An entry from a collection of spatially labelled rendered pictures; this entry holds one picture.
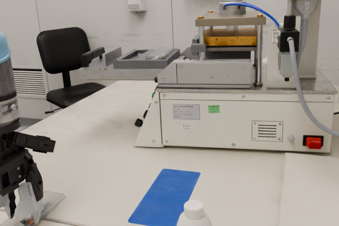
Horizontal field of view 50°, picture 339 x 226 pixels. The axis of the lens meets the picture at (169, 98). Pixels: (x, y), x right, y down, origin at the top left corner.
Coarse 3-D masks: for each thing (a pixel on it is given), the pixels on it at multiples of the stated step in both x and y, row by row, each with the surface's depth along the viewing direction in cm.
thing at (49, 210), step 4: (64, 196) 78; (60, 200) 76; (56, 204) 75; (48, 208) 76; (52, 208) 74; (44, 212) 72; (48, 212) 73; (40, 216) 71; (44, 216) 74; (40, 220) 73; (32, 224) 69
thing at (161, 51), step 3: (159, 48) 118; (162, 48) 118; (165, 48) 117; (168, 48) 117; (171, 48) 117; (153, 51) 112; (156, 51) 112; (159, 51) 112; (162, 51) 112; (165, 51) 111; (168, 51) 111; (150, 54) 107; (153, 54) 107; (156, 54) 107; (159, 54) 107; (162, 54) 106
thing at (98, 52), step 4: (96, 48) 120; (100, 48) 121; (88, 52) 113; (92, 52) 114; (96, 52) 117; (100, 52) 121; (104, 52) 124; (84, 56) 110; (88, 56) 111; (92, 56) 114; (96, 56) 118; (100, 56) 124; (84, 60) 111; (88, 60) 111; (84, 64) 111; (88, 64) 112
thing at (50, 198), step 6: (48, 192) 79; (54, 192) 79; (42, 198) 77; (48, 198) 77; (54, 198) 77; (42, 204) 75; (48, 204) 74; (42, 210) 72; (12, 216) 71; (30, 216) 71; (6, 222) 69; (12, 222) 69; (18, 222) 69; (24, 222) 69; (30, 222) 69
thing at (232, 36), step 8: (208, 32) 108; (216, 32) 107; (224, 32) 106; (232, 32) 105; (240, 32) 104; (248, 32) 103; (208, 40) 98; (216, 40) 98; (224, 40) 97; (232, 40) 97; (240, 40) 97; (248, 40) 96; (208, 48) 99; (216, 48) 99; (224, 48) 98; (232, 48) 98; (240, 48) 97; (248, 48) 97
